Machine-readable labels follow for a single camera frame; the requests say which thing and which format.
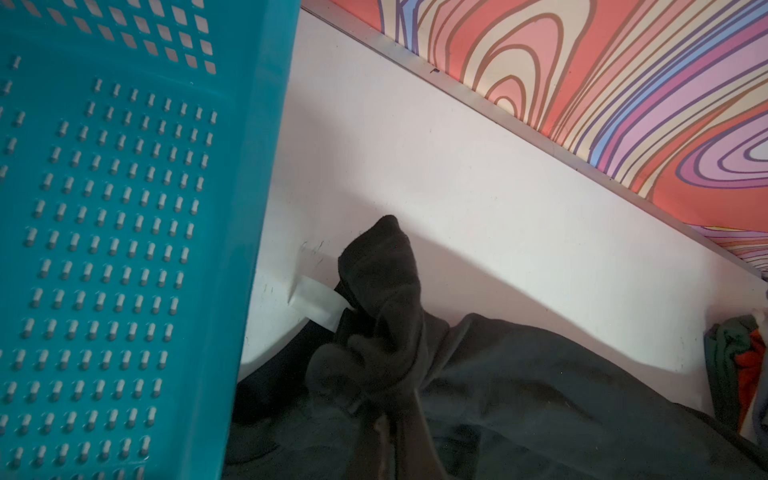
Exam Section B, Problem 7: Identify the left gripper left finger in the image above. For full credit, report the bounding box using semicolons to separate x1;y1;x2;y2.
353;413;392;480

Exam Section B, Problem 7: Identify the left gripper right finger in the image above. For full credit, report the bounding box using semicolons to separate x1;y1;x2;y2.
395;395;447;480

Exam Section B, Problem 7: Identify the black t shirt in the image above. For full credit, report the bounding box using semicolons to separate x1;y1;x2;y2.
223;215;767;479

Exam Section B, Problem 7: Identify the teal plastic basket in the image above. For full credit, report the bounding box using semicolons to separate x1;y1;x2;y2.
1;0;300;479

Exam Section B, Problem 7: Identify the red folded t shirt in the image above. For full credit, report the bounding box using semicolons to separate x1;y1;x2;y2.
734;329;766;430

